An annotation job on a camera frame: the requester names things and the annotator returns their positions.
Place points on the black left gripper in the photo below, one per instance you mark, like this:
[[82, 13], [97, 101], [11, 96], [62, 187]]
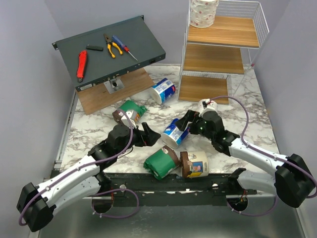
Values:
[[145, 140]]

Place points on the green wrapped roll near left arm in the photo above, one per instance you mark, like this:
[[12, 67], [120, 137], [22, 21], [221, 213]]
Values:
[[129, 107]]

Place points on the floral paper roll upper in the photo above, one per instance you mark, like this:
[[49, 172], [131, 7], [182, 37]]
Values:
[[210, 105]]

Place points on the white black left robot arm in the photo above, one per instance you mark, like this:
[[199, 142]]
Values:
[[37, 204]]

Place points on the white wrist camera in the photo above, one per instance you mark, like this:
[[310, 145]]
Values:
[[208, 105], [129, 118]]

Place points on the white wire wooden shelf rack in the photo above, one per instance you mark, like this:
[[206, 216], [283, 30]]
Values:
[[212, 55]]

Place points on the yellow handled pliers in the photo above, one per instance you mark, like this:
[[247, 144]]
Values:
[[110, 43]]

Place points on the blue red screwdriver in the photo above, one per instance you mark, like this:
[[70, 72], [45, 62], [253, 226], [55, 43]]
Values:
[[122, 45]]

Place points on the cream cartoon wrapped roll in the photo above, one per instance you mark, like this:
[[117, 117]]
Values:
[[194, 164]]

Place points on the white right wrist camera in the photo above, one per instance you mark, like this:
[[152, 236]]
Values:
[[208, 105]]

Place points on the dark grey rack server chassis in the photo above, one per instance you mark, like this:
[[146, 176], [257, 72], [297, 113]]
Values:
[[101, 67]]

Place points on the wooden board under chassis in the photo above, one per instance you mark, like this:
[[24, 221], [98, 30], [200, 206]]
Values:
[[98, 97]]

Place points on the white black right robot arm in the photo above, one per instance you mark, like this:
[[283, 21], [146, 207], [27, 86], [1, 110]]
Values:
[[286, 176]]

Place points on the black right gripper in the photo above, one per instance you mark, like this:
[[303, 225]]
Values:
[[193, 123]]

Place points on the aluminium extrusion rail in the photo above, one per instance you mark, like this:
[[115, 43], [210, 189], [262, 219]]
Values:
[[67, 127]]

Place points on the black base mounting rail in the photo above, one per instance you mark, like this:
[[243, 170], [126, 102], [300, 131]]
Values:
[[136, 190]]

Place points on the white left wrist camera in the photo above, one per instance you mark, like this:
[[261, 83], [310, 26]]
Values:
[[129, 118]]

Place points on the black bit holder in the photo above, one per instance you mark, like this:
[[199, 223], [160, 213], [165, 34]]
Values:
[[94, 48]]

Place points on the floral paper roll on shelf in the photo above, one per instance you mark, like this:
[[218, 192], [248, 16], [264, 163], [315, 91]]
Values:
[[202, 12]]

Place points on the red utility knife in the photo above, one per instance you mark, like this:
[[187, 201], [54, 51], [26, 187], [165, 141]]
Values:
[[82, 61]]

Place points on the blue white paper towel roll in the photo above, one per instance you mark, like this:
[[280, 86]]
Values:
[[162, 91]]

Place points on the green brown wrapped roll front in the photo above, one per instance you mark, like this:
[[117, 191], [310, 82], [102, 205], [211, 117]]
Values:
[[162, 162]]

